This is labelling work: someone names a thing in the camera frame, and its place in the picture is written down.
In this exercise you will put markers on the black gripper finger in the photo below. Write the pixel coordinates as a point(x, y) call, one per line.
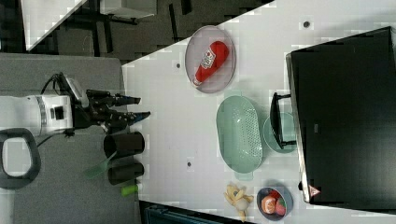
point(125, 100)
point(132, 118)

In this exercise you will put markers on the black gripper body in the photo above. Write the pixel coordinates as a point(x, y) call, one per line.
point(99, 112)

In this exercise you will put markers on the green plastic strainer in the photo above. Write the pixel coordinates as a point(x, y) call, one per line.
point(240, 143)

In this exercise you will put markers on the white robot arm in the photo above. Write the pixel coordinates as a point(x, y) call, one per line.
point(23, 119)

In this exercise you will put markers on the green plastic spatula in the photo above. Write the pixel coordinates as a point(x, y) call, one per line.
point(98, 169)

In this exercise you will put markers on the grey round plate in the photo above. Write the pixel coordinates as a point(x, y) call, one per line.
point(197, 46)

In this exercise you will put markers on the red ketchup bottle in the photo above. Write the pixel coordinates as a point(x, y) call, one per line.
point(213, 59)

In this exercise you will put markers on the peeled toy banana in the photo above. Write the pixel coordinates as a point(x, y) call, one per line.
point(237, 198)

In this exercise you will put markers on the orange toy fruit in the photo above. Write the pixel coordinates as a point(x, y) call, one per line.
point(268, 205)

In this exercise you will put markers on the red toy strawberry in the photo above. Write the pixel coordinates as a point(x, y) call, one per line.
point(281, 207)

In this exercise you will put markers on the black toaster oven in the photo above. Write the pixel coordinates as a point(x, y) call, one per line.
point(343, 102)

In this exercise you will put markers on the green utensil handle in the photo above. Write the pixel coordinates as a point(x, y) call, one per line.
point(128, 190)

